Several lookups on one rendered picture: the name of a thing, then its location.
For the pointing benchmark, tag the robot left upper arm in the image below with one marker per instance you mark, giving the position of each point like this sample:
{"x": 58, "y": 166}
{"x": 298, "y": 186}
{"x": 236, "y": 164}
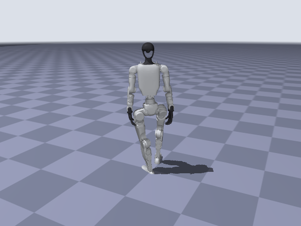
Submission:
{"x": 132, "y": 78}

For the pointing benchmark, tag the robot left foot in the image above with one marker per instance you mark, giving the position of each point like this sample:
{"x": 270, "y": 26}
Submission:
{"x": 145, "y": 168}

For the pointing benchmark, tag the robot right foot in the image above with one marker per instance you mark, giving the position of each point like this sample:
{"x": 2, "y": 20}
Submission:
{"x": 157, "y": 160}

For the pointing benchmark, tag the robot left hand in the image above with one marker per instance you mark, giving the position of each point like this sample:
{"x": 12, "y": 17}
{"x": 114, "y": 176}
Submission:
{"x": 130, "y": 116}

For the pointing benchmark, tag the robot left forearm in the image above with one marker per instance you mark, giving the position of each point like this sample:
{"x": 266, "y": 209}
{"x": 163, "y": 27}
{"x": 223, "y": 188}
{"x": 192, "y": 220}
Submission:
{"x": 130, "y": 99}

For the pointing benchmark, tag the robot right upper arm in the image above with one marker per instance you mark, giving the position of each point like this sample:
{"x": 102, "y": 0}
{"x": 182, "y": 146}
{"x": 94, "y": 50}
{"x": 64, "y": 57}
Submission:
{"x": 166, "y": 78}

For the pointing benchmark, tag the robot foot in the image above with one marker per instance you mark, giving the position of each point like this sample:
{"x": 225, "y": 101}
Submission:
{"x": 157, "y": 160}
{"x": 145, "y": 168}

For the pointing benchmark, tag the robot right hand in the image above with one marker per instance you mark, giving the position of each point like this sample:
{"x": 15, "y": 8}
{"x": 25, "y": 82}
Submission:
{"x": 170, "y": 115}

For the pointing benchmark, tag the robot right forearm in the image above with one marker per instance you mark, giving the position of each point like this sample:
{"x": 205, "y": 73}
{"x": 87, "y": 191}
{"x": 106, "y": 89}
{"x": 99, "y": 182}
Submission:
{"x": 169, "y": 98}

